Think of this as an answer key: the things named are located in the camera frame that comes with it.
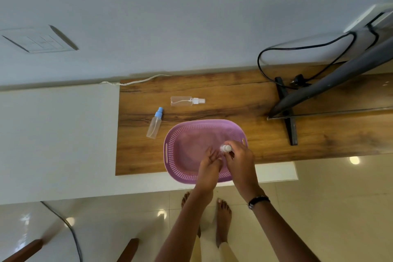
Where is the person's right hand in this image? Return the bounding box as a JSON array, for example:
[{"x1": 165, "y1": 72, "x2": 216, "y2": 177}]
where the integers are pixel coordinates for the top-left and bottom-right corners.
[{"x1": 222, "y1": 140, "x2": 260, "y2": 194}]

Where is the person's left hand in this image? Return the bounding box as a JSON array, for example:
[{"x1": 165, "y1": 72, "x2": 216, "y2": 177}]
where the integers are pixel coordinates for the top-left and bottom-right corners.
[{"x1": 193, "y1": 147, "x2": 224, "y2": 191}]

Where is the person's right forearm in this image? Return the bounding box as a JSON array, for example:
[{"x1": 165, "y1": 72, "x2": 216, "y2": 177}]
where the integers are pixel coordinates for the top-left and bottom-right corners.
[{"x1": 238, "y1": 183, "x2": 321, "y2": 262}]

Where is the person's left forearm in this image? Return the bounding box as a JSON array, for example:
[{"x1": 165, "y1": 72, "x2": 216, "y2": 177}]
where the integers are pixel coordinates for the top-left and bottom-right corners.
[{"x1": 154, "y1": 189, "x2": 214, "y2": 262}]

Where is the purple plastic basket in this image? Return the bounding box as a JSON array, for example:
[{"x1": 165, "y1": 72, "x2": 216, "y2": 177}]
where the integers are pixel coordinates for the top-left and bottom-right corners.
[{"x1": 163, "y1": 119, "x2": 248, "y2": 184}]

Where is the black television stand foot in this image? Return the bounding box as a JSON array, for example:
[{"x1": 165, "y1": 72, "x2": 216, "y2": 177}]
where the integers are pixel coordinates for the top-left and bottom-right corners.
[{"x1": 274, "y1": 77, "x2": 298, "y2": 146}]

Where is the clear spray bottle blue cap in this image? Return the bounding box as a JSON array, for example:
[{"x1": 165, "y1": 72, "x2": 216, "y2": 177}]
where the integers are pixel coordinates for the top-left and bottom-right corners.
[{"x1": 146, "y1": 107, "x2": 164, "y2": 139}]

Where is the person's right foot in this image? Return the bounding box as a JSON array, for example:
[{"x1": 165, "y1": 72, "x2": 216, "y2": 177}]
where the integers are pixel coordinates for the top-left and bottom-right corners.
[{"x1": 215, "y1": 198, "x2": 233, "y2": 249}]

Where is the black power plug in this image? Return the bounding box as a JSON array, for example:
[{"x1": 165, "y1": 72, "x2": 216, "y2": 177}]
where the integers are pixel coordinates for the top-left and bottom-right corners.
[{"x1": 290, "y1": 74, "x2": 311, "y2": 88}]

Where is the brown wooden chair part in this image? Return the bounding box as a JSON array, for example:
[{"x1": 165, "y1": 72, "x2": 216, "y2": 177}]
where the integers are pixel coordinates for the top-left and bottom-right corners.
[
  {"x1": 116, "y1": 238, "x2": 140, "y2": 262},
  {"x1": 0, "y1": 239, "x2": 44, "y2": 262}
]

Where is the flat screen television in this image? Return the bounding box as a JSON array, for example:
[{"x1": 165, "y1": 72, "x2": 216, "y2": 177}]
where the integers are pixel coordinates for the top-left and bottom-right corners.
[{"x1": 267, "y1": 35, "x2": 393, "y2": 120}]

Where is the black beaded bracelet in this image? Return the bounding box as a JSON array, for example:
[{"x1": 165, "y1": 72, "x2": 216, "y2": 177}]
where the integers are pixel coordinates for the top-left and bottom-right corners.
[{"x1": 247, "y1": 195, "x2": 271, "y2": 210}]

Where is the black power cable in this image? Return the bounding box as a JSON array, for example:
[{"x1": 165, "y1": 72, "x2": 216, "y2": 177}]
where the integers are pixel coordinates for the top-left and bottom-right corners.
[{"x1": 257, "y1": 32, "x2": 357, "y2": 90}]

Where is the white cable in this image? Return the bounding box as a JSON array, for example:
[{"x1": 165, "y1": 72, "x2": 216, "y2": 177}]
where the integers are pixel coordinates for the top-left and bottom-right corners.
[{"x1": 101, "y1": 74, "x2": 172, "y2": 86}]

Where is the grey floor cable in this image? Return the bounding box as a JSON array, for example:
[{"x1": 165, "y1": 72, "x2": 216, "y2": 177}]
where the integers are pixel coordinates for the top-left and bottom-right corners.
[{"x1": 41, "y1": 201, "x2": 84, "y2": 262}]

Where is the short black cable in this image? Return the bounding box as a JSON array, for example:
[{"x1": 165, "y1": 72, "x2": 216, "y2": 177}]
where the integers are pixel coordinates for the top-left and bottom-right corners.
[{"x1": 366, "y1": 12, "x2": 385, "y2": 50}]

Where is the white wall socket box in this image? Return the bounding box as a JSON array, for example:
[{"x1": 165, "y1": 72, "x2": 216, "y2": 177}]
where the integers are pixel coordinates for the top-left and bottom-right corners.
[{"x1": 343, "y1": 3, "x2": 393, "y2": 34}]

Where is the white wall switch plate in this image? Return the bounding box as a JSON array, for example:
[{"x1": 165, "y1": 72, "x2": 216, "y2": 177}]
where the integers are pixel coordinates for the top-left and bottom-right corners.
[{"x1": 0, "y1": 25, "x2": 79, "y2": 54}]

